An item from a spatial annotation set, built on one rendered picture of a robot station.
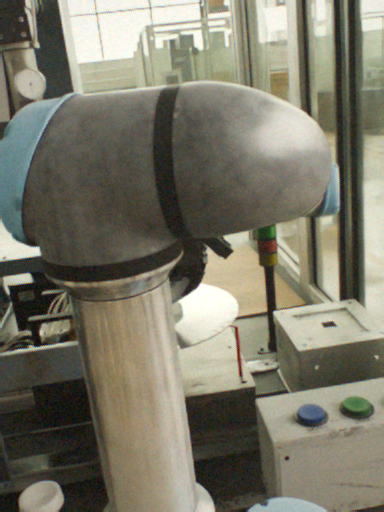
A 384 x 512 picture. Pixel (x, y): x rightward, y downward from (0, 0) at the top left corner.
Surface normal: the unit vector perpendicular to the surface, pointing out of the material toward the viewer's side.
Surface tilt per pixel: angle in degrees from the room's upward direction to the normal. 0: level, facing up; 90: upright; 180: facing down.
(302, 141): 73
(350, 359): 90
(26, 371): 90
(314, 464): 90
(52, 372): 90
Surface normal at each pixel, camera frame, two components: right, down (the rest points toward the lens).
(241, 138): 0.32, -0.11
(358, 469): 0.12, 0.30
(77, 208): -0.15, 0.35
